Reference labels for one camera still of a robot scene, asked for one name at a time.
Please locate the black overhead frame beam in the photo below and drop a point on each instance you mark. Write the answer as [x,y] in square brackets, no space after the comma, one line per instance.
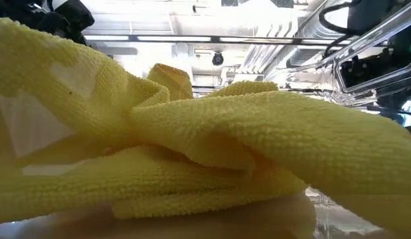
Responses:
[132,38]

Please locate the yellow microfiber towel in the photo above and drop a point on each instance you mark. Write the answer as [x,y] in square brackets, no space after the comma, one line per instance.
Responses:
[258,132]
[170,79]

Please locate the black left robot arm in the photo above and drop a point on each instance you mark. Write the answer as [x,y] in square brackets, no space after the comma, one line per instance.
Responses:
[72,16]

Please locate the clear plastic basket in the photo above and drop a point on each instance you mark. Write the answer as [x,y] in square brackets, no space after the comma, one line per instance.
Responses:
[378,33]

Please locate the black overhead camera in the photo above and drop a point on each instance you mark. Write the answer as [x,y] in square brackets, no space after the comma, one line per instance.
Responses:
[217,59]

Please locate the silver ventilation duct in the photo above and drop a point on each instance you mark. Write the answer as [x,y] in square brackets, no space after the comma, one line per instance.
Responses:
[311,33]

